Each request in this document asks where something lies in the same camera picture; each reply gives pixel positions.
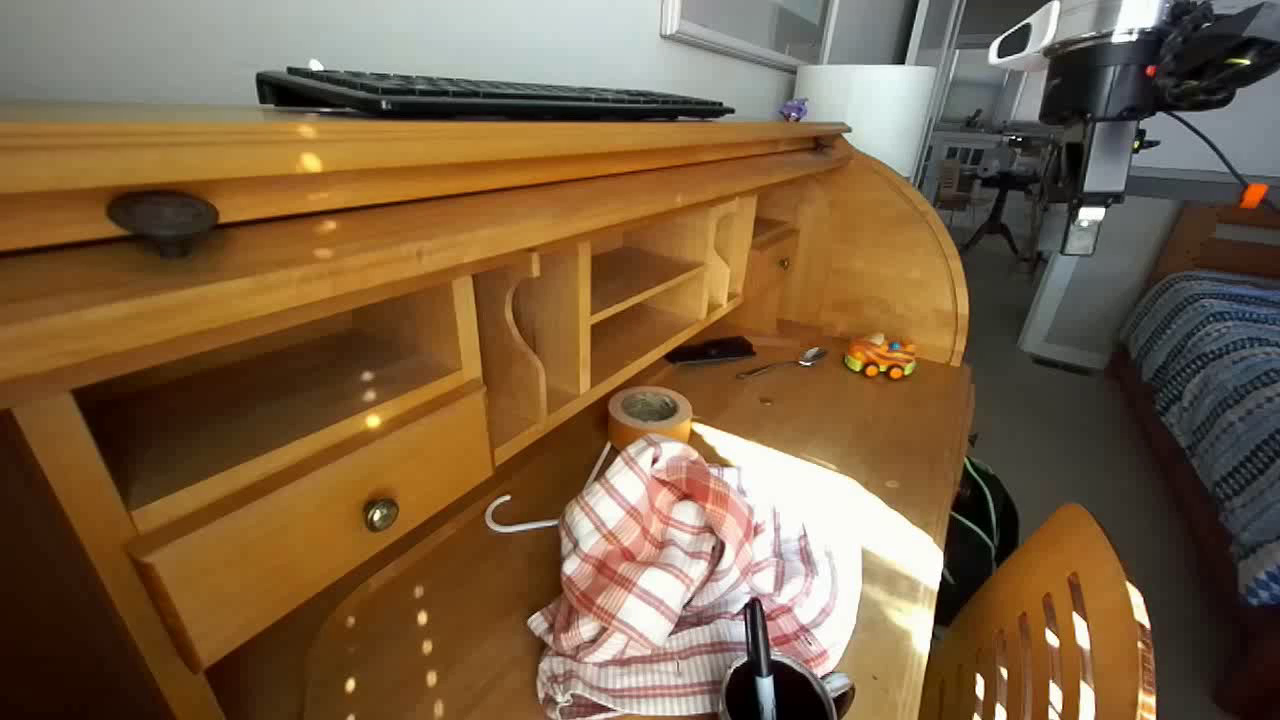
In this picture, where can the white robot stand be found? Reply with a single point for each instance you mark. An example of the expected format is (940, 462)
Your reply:
(1089, 276)

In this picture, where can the black computer keyboard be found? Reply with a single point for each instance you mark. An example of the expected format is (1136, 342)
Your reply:
(449, 98)

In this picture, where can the white cylindrical bin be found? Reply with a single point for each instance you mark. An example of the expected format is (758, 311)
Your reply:
(881, 105)

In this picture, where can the small metal object on desk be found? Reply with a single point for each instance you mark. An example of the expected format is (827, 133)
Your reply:
(811, 356)

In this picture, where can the bed with striped blanket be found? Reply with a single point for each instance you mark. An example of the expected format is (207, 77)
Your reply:
(1203, 375)

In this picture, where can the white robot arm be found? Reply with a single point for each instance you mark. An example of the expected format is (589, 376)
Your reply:
(1100, 63)

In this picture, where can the black pen in cup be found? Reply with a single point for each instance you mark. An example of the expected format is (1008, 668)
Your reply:
(763, 662)

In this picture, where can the red white checkered cloth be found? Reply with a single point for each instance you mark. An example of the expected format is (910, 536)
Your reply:
(659, 566)

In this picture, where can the orange tape roll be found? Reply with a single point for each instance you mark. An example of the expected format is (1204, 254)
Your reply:
(644, 409)

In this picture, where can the purple object on desk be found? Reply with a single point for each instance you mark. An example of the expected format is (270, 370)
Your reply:
(792, 108)

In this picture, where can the black bag on floor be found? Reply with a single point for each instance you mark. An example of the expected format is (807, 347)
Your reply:
(981, 533)

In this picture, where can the white plastic hanger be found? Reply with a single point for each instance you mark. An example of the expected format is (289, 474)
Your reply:
(500, 523)

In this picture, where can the black cup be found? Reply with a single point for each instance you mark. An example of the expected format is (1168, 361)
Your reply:
(799, 695)

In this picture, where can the wooden chair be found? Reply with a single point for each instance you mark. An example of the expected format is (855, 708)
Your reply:
(1052, 633)

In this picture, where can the wooden roll-top desk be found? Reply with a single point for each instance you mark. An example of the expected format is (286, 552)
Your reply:
(263, 375)

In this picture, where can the orange toy car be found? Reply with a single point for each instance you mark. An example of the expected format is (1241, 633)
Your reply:
(881, 356)

